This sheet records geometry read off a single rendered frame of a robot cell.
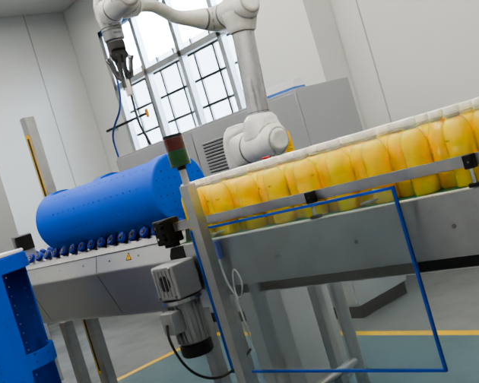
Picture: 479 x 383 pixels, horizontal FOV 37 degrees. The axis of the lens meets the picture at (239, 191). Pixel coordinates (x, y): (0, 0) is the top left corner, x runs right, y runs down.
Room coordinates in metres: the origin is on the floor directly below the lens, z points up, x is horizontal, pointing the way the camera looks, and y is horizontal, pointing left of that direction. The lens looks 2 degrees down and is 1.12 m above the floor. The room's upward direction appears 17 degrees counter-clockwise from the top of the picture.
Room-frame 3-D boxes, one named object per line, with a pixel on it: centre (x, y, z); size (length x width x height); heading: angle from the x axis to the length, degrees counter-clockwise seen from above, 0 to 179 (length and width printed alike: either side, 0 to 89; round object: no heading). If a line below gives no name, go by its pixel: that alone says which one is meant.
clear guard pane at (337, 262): (2.08, -0.09, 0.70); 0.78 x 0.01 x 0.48; 46
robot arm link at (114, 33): (3.05, 0.32, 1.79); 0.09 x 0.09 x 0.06
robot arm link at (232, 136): (3.34, -0.07, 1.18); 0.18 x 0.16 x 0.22; 32
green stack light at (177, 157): (2.19, 0.15, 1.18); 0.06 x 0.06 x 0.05
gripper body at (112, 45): (3.05, 0.33, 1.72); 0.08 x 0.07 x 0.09; 124
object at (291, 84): (4.58, -0.47, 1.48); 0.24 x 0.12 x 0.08; 48
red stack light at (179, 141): (2.19, 0.15, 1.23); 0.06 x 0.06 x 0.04
